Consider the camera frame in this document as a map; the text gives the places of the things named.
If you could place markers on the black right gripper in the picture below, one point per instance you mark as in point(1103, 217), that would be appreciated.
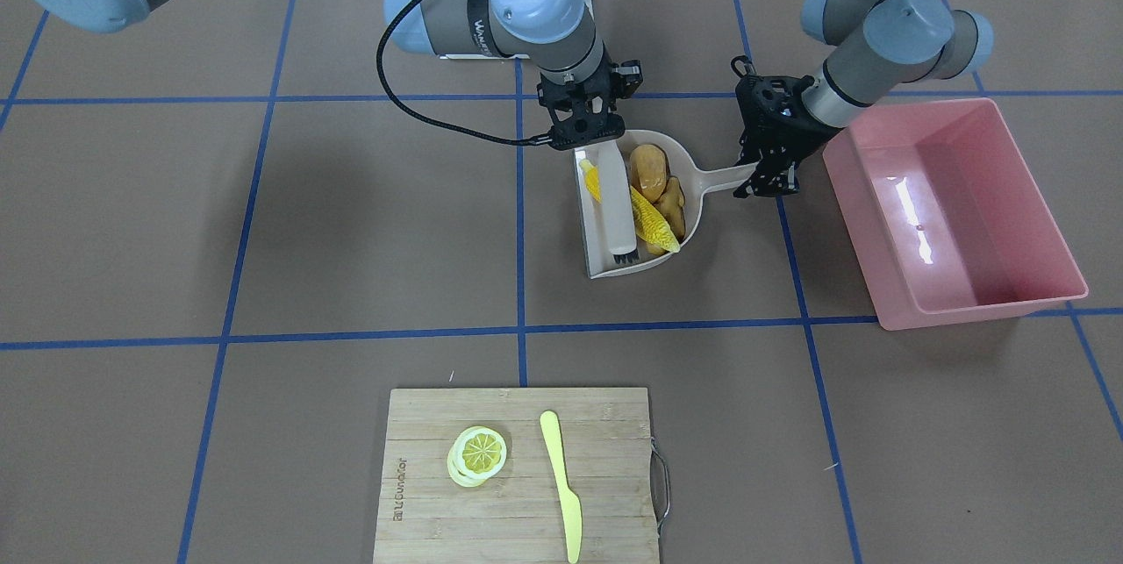
point(628, 78)

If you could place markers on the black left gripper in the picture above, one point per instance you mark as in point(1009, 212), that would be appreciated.
point(792, 122)

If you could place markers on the toy brown potato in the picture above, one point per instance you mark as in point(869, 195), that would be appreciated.
point(648, 171)

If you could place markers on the yellow toy corn cob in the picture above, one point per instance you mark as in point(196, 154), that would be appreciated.
point(649, 224)

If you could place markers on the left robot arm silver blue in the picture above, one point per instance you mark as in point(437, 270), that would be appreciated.
point(876, 45)

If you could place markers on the pink plastic bin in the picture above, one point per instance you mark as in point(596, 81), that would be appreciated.
point(946, 219)

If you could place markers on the yellow plastic knife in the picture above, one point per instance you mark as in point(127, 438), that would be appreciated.
point(571, 507)

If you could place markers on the yellow toy lemon slice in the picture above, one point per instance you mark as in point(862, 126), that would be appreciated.
point(477, 454)

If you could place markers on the bamboo cutting board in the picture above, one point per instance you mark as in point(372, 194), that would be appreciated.
point(515, 516)

